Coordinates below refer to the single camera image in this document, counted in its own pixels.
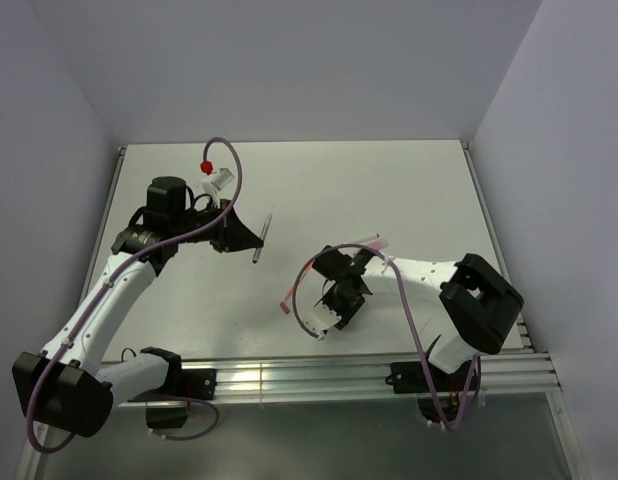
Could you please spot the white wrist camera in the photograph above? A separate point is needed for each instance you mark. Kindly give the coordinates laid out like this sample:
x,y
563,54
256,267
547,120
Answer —
x,y
215,180
321,319

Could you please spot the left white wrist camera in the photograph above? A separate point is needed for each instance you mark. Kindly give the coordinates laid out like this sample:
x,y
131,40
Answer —
x,y
215,180

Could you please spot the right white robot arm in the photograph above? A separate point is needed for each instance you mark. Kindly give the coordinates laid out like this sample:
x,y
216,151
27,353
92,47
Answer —
x,y
470,307

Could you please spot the aluminium rail frame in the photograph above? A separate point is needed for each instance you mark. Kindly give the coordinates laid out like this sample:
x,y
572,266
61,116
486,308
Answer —
x,y
425,197

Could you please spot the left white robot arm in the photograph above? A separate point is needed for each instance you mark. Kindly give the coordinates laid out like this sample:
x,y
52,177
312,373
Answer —
x,y
64,385

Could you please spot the pink highlighter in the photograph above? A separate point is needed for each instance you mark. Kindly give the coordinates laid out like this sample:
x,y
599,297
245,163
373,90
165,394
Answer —
x,y
378,243

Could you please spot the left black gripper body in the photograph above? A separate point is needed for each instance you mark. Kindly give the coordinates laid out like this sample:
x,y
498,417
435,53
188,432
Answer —
x,y
192,221

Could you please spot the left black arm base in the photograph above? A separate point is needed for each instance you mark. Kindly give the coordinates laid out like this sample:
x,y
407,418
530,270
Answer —
x,y
196,384

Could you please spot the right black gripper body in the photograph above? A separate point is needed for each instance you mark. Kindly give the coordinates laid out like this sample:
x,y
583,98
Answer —
x,y
344,296

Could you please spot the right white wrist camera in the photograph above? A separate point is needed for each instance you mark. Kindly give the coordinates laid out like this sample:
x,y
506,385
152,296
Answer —
x,y
321,319

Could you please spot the grey blue-tip pen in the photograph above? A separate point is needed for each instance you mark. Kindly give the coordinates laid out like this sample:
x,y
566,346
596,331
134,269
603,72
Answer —
x,y
264,232

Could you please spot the white thin pen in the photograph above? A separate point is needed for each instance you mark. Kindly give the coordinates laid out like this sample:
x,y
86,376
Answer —
x,y
367,239

